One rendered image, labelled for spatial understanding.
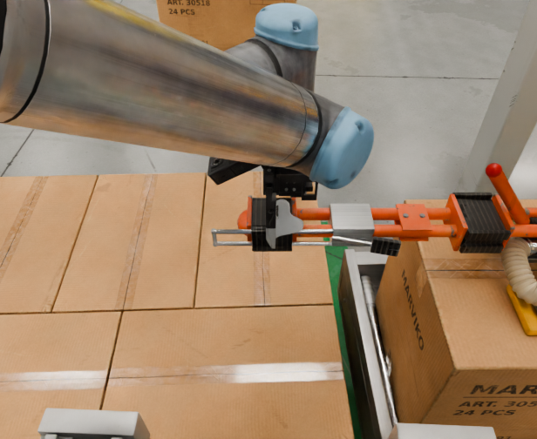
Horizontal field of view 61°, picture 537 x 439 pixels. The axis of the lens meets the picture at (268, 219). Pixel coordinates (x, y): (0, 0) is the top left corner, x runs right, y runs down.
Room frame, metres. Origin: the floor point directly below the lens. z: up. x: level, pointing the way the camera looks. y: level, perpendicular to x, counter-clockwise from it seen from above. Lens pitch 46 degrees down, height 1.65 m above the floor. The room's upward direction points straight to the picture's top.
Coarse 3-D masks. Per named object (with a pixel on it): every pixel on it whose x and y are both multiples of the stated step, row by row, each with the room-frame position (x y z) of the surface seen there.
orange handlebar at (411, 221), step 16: (304, 208) 0.57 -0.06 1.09; (320, 208) 0.57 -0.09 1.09; (384, 208) 0.57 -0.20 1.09; (400, 208) 0.56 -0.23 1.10; (416, 208) 0.56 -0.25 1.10; (432, 208) 0.57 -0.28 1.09; (448, 208) 0.57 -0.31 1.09; (528, 208) 0.57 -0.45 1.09; (240, 224) 0.53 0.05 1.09; (400, 224) 0.55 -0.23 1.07; (416, 224) 0.53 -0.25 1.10; (416, 240) 0.51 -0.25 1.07
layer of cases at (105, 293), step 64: (0, 192) 1.21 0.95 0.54; (64, 192) 1.21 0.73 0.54; (128, 192) 1.21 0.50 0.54; (192, 192) 1.21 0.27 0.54; (256, 192) 1.21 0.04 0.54; (0, 256) 0.91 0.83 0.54; (64, 256) 0.91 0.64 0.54; (128, 256) 0.91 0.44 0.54; (192, 256) 0.91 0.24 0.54; (256, 256) 0.91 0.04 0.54; (320, 256) 0.91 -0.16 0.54; (0, 320) 0.68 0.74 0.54; (64, 320) 0.68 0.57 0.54; (128, 320) 0.68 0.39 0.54; (192, 320) 0.68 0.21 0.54; (256, 320) 0.68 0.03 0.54; (320, 320) 0.68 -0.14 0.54; (0, 384) 0.50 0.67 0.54; (64, 384) 0.50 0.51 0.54; (128, 384) 0.50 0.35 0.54; (192, 384) 0.50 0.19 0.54; (256, 384) 0.50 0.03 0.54; (320, 384) 0.50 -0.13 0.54
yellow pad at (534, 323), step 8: (512, 296) 0.47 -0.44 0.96; (520, 304) 0.45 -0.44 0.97; (528, 304) 0.45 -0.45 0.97; (520, 312) 0.44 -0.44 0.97; (528, 312) 0.44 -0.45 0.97; (536, 312) 0.44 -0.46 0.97; (520, 320) 0.43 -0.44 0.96; (528, 320) 0.42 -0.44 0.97; (536, 320) 0.42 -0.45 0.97; (528, 328) 0.41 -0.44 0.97; (536, 328) 0.40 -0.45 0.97
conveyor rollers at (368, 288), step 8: (368, 280) 0.82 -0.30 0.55; (368, 288) 0.79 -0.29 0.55; (368, 296) 0.76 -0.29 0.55; (368, 304) 0.73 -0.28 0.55; (368, 312) 0.71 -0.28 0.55; (376, 312) 0.71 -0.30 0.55; (376, 320) 0.68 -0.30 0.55; (376, 328) 0.65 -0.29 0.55; (376, 336) 0.63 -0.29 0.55; (376, 344) 0.61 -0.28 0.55; (384, 360) 0.56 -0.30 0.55; (384, 368) 0.54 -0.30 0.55; (384, 376) 0.52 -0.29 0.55; (384, 384) 0.50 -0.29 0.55; (392, 400) 0.46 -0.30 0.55; (392, 408) 0.44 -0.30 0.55; (392, 416) 0.42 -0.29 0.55; (392, 424) 0.40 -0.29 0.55
